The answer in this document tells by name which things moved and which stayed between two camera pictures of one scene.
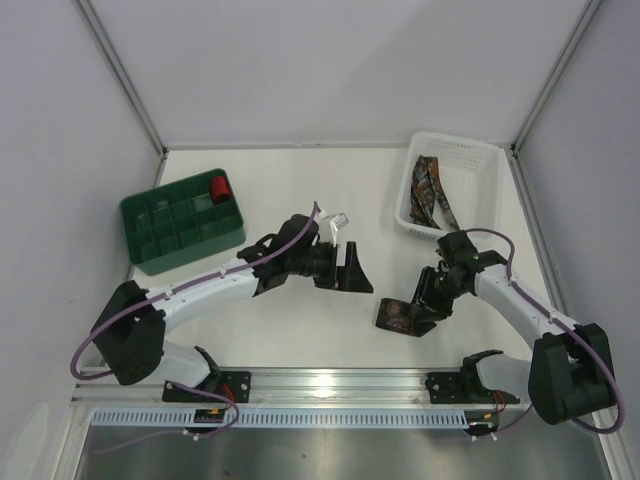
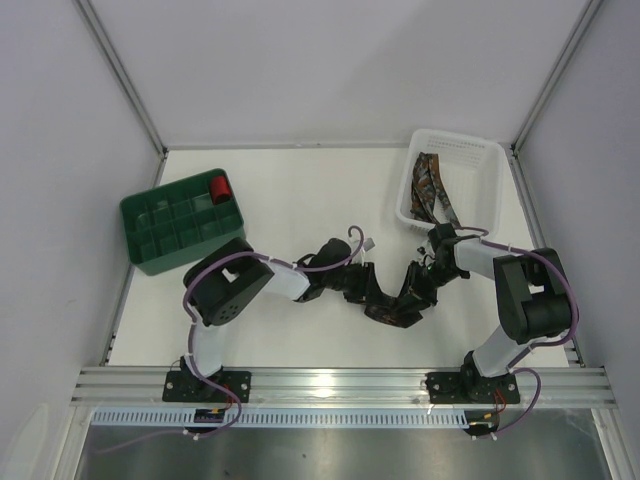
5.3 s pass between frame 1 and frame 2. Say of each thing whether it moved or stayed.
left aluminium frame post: stayed
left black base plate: stayed
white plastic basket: stayed
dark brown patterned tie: moved
